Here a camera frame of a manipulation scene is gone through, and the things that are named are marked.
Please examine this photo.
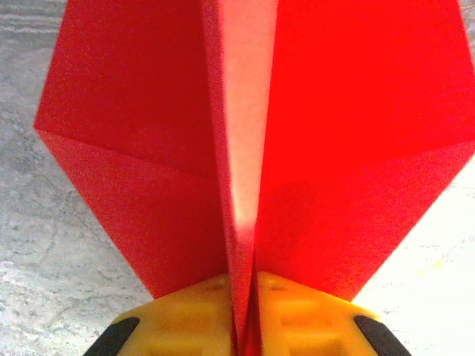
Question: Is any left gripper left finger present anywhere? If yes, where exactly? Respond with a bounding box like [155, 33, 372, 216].
[83, 272, 238, 356]

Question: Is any red paper sheet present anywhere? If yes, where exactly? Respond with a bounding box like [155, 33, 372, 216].
[33, 0, 475, 356]

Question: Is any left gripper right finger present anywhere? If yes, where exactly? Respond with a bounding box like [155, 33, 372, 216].
[255, 270, 409, 356]

